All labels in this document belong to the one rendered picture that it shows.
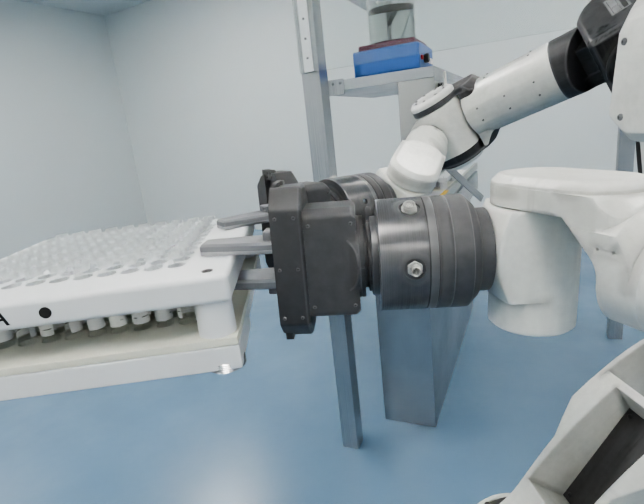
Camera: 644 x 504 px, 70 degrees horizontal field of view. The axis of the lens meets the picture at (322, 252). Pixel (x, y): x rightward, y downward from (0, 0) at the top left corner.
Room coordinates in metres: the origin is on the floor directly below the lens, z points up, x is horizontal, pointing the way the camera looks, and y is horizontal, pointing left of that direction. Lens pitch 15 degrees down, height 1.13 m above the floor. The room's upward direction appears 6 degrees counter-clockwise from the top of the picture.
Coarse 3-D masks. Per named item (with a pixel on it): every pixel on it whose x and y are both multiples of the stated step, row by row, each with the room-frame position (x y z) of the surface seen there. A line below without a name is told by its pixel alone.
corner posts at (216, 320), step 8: (248, 256) 0.51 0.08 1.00; (208, 304) 0.30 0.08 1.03; (216, 304) 0.30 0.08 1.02; (224, 304) 0.30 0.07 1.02; (232, 304) 0.31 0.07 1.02; (200, 312) 0.30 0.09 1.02; (208, 312) 0.30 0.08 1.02; (216, 312) 0.30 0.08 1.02; (224, 312) 0.30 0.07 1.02; (232, 312) 0.31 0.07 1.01; (200, 320) 0.30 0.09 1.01; (208, 320) 0.30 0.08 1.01; (216, 320) 0.30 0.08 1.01; (224, 320) 0.30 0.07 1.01; (232, 320) 0.31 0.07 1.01; (200, 328) 0.30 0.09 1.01; (208, 328) 0.30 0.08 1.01; (216, 328) 0.30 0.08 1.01; (224, 328) 0.30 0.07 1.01; (232, 328) 0.30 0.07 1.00; (200, 336) 0.30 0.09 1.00; (208, 336) 0.30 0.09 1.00; (216, 336) 0.30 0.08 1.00; (224, 336) 0.30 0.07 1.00
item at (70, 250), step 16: (160, 224) 0.48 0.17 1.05; (176, 224) 0.47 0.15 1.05; (192, 224) 0.47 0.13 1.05; (64, 240) 0.45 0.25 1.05; (80, 240) 0.45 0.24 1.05; (96, 240) 0.44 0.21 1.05; (112, 240) 0.43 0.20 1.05; (128, 240) 0.42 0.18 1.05; (144, 240) 0.42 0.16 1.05; (160, 240) 0.40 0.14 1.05; (176, 240) 0.40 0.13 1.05; (32, 256) 0.39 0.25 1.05; (48, 256) 0.38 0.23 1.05; (64, 256) 0.38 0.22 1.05; (80, 256) 0.36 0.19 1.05; (96, 256) 0.36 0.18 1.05; (112, 256) 0.36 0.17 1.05; (0, 272) 0.34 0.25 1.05; (128, 320) 0.35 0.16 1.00; (16, 336) 0.34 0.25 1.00
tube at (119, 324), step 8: (96, 264) 0.33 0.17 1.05; (104, 264) 0.33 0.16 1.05; (112, 264) 0.33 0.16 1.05; (104, 272) 0.33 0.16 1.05; (112, 272) 0.33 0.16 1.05; (112, 320) 0.33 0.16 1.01; (120, 320) 0.33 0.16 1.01; (112, 328) 0.33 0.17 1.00; (120, 328) 0.33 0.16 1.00; (128, 328) 0.34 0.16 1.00
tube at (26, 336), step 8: (8, 272) 0.34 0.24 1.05; (16, 272) 0.33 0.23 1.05; (8, 280) 0.33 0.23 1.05; (16, 280) 0.33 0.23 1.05; (8, 288) 0.33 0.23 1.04; (24, 328) 0.33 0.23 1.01; (32, 328) 0.33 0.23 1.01; (24, 336) 0.33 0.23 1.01; (32, 336) 0.33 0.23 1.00; (24, 344) 0.33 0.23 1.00
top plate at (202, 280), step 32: (192, 256) 0.36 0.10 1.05; (224, 256) 0.35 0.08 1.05; (0, 288) 0.33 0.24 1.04; (32, 288) 0.32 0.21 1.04; (64, 288) 0.31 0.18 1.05; (96, 288) 0.30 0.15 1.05; (128, 288) 0.29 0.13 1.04; (160, 288) 0.29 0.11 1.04; (192, 288) 0.29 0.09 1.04; (224, 288) 0.30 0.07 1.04; (32, 320) 0.29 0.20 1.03; (64, 320) 0.29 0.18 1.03
